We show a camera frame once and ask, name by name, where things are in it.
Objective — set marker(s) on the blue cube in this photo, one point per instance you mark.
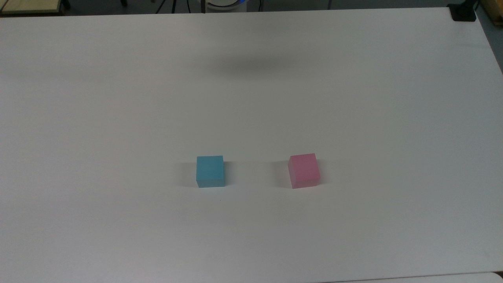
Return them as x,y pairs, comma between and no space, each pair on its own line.
210,169

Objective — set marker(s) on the pink cube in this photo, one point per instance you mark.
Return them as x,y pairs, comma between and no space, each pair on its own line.
304,169

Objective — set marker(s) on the black tripod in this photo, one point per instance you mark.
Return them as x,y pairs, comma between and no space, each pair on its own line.
175,5

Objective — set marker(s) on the light wooden board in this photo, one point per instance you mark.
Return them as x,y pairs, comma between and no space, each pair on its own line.
29,6

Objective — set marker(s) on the wooden crate edge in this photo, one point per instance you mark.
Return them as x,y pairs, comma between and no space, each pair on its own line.
493,11

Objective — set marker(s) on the black camera stand clamp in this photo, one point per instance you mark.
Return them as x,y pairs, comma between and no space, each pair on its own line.
463,12

